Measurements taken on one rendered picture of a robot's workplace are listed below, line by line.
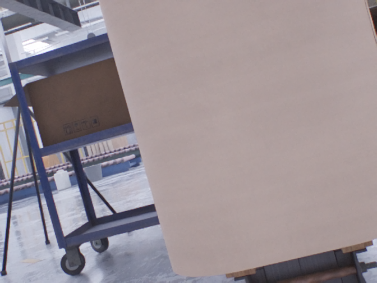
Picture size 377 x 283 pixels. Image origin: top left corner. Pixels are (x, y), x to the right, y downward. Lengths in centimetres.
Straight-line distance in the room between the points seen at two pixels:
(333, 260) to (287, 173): 25
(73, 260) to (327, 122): 163
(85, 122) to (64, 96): 14
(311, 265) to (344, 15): 47
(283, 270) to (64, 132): 143
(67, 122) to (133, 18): 139
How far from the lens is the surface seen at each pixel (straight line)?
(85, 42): 225
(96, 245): 271
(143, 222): 222
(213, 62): 92
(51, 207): 232
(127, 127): 219
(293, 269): 110
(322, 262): 110
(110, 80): 227
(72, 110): 232
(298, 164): 92
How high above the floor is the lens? 46
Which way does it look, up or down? 1 degrees down
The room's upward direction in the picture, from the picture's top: 15 degrees counter-clockwise
